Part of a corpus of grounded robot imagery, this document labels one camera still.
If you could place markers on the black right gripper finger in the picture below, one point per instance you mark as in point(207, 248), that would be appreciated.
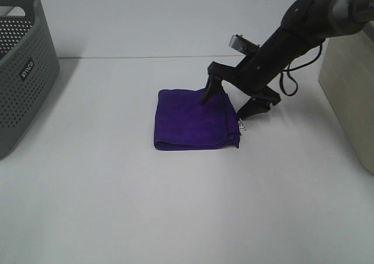
point(254, 106)
point(213, 86)

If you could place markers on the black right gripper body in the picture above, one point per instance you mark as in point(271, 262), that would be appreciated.
point(256, 70)

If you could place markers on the purple towel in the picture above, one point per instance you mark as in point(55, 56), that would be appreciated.
point(182, 123)

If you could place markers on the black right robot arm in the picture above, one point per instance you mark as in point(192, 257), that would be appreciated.
point(304, 26)

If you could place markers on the beige plastic basket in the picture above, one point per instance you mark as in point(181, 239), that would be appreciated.
point(346, 77)

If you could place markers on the grey perforated plastic basket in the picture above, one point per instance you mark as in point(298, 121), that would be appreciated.
point(29, 67)

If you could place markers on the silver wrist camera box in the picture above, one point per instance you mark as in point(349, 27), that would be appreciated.
point(242, 45)

